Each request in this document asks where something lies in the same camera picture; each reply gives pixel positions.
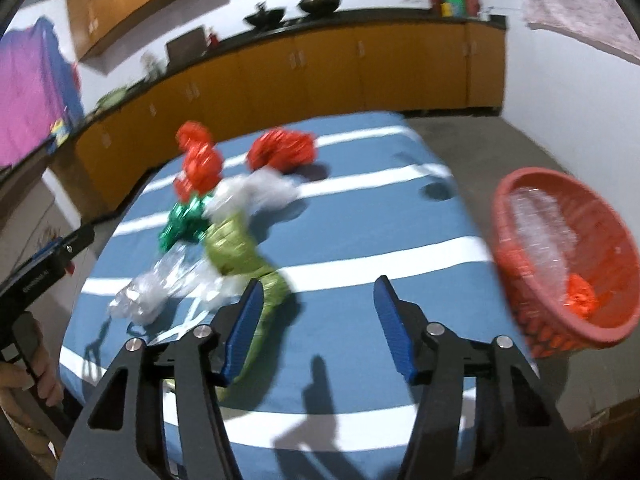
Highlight black wok with utensils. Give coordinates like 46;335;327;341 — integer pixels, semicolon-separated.
243;2;286;30

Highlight person's left hand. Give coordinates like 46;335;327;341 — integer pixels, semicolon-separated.
1;344;63;406

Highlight white green plastic bag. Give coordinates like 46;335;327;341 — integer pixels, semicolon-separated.
158;195;209;254

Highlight purple hanging cloth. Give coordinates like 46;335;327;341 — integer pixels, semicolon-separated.
1;16;85;168

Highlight orange plastic bag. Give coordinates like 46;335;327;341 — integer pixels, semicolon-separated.
246;128;317;174
174;120;224;204
564;273;599;320

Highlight blue white striped tablecloth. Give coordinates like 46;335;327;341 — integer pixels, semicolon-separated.
58;110;532;480

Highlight orange plastic bag top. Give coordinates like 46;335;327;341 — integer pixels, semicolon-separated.
174;120;224;204

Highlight orange lower kitchen cabinets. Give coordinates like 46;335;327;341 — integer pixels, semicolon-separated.
50;13;506;218

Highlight red plastic trash basket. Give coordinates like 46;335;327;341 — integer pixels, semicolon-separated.
491;167;639;359

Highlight green box on counter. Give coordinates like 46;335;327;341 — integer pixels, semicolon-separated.
440;0;466;18

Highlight black wok with lid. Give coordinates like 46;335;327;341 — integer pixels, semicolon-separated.
297;0;342;18

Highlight green basin on counter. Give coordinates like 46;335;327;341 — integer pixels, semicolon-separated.
96;87;128;112

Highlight olive green plastic bag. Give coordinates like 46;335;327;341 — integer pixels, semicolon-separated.
203;212;298;410

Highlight small red bottle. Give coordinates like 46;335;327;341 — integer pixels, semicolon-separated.
206;28;219;49

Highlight pink floral hanging cloth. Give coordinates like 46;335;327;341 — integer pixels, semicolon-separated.
523;0;639;63

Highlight dark cutting board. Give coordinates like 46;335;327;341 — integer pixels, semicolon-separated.
165;26;207;67

